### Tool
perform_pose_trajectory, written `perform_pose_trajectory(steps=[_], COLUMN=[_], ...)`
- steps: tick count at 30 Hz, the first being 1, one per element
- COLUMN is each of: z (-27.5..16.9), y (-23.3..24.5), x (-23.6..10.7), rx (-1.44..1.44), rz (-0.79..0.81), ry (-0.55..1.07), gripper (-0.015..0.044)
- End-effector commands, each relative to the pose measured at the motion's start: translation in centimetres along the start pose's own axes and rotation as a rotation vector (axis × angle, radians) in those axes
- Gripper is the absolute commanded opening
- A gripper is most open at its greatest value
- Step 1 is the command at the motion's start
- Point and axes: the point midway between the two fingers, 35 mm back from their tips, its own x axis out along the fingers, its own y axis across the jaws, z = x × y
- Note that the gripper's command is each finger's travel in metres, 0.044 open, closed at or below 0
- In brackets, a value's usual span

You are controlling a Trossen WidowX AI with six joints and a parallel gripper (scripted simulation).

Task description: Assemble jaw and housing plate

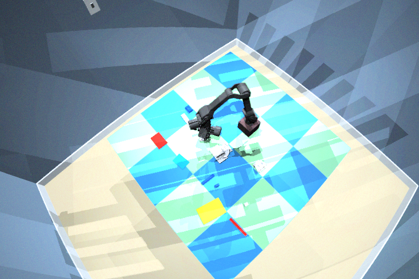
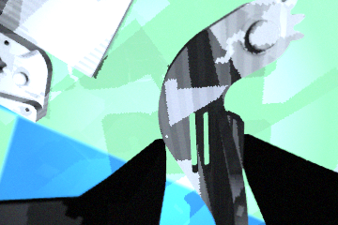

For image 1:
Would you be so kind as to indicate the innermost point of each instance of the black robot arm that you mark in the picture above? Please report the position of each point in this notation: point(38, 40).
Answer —
point(206, 112)

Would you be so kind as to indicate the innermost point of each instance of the yellow flat rectangular plate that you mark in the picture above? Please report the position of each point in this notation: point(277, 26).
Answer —
point(211, 210)

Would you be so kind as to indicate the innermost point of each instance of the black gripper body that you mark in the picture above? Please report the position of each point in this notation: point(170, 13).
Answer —
point(216, 130)

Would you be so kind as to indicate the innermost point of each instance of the red rectangular block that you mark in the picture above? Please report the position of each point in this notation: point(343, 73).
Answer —
point(158, 140)

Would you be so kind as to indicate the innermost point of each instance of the small blue block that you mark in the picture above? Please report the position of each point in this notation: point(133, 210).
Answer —
point(189, 109)

